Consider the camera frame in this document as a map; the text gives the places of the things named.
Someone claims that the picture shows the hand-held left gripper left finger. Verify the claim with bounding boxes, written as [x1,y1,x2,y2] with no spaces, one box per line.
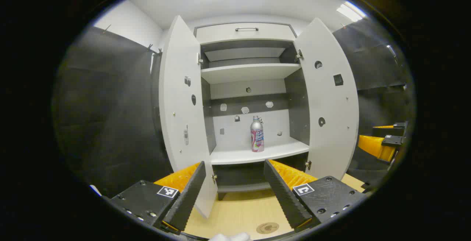
[107,161,206,234]

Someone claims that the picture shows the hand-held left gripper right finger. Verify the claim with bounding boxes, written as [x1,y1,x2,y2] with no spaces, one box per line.
[263,159,368,232]

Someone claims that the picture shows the white cabinet door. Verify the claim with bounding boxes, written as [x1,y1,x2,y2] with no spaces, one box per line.
[159,15,218,219]
[293,17,360,181]

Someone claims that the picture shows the silver bottle pink label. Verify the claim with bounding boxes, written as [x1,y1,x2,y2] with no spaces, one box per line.
[250,115,265,153]

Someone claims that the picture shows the white cabinet shelf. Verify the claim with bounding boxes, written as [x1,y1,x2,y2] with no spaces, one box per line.
[210,138,310,165]
[204,47,286,62]
[201,63,302,85]

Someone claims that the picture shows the white and grey cabinet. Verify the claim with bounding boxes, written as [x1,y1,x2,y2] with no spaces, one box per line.
[195,22,311,201]

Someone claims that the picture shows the white cabinet drawer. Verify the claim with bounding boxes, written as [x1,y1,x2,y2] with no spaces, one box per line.
[195,22,297,45]

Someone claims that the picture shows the black backdrop cloth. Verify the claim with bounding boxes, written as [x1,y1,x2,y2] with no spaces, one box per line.
[333,18,416,186]
[53,26,173,199]

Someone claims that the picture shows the ceiling light panel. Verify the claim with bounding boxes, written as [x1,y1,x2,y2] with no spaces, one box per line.
[336,1,368,22]

